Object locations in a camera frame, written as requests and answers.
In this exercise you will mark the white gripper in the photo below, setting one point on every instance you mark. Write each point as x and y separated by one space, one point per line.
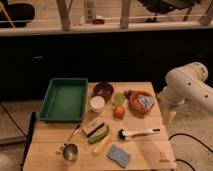
168 112

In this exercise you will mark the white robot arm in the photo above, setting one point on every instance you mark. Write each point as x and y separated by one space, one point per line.
185 82

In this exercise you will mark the wooden block brush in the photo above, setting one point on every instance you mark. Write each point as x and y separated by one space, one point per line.
92 126

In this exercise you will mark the green plastic tray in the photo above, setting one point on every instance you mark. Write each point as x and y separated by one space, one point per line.
65 100

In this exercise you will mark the blue white cloth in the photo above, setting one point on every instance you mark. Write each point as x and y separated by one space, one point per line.
146 102

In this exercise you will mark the terracotta bowl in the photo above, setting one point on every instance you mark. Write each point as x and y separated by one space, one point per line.
135 104

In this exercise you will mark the orange tomato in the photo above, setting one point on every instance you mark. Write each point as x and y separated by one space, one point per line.
119 112

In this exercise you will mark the dark red bowl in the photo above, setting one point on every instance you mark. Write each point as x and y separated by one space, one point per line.
104 90

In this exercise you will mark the blue sponge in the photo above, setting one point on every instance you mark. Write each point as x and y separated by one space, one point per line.
118 155

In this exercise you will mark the white round container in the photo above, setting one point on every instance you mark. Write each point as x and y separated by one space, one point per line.
97 104

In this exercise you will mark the green cucumber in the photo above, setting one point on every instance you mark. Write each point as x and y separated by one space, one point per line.
99 137

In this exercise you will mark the black office chair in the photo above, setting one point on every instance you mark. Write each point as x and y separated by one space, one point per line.
166 6

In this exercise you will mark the metal ladle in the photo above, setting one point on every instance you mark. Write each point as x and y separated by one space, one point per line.
69 150

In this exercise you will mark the dark red dish on ledge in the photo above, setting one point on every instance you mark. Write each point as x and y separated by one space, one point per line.
98 22

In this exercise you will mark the dark chair left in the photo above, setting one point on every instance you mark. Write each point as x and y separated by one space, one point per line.
20 13

